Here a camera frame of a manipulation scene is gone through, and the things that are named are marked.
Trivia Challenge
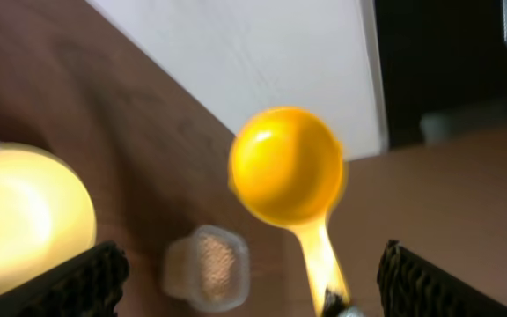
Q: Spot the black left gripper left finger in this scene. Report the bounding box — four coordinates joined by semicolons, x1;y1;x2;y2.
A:
0;241;129;317

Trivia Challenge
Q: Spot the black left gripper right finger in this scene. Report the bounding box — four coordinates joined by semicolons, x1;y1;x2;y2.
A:
377;240;507;317

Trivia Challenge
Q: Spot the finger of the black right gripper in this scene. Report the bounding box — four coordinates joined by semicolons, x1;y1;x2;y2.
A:
321;289;349;317

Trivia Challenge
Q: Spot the yellow measuring scoop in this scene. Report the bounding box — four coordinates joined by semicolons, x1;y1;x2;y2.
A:
228;107;351;316

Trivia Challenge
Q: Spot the pale yellow bowl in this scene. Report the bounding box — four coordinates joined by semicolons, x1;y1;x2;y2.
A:
0;142;97;295

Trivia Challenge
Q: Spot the clear container of soybeans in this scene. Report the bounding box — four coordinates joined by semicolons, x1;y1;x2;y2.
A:
161;225;250;313

